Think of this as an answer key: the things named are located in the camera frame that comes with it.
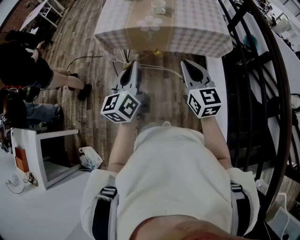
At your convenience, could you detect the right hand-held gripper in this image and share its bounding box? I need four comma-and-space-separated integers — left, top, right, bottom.
180, 59, 222, 119

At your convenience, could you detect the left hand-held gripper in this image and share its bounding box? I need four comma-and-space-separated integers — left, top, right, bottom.
100, 60, 151, 123

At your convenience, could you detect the small yellow spoon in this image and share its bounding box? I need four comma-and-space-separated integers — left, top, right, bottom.
123, 48, 163, 70

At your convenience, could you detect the white cup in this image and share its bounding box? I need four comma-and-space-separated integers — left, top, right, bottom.
150, 0, 166, 15

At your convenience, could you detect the person's right forearm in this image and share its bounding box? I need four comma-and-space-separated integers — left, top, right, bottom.
201, 116, 233, 170

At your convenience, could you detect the person's left forearm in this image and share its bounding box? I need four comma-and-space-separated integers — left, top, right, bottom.
107, 120, 138, 174

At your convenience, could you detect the checked tablecloth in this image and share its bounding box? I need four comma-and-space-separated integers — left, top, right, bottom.
93, 0, 234, 62

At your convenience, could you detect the black metal railing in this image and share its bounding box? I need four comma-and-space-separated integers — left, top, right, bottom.
217, 0, 300, 225

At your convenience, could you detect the white plastic bag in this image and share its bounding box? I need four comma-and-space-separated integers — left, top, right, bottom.
78, 146, 104, 170

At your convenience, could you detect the person's white shirt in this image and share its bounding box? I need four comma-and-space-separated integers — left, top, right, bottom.
80, 121, 261, 240

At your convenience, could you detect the white folding table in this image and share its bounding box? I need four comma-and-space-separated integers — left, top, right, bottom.
19, 0, 66, 32

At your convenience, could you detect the white side table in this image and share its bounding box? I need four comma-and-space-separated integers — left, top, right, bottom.
10, 128, 82, 191

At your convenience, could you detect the orange box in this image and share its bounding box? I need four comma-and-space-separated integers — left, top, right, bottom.
14, 146, 30, 173

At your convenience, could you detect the black floor cable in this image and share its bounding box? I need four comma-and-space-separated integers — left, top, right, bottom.
66, 55, 104, 71

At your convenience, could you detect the black harness strap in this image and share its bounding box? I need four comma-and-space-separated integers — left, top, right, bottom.
91, 186, 120, 240
230, 182, 252, 237

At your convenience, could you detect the tangled floor cable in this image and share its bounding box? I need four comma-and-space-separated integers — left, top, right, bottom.
5, 172, 39, 195

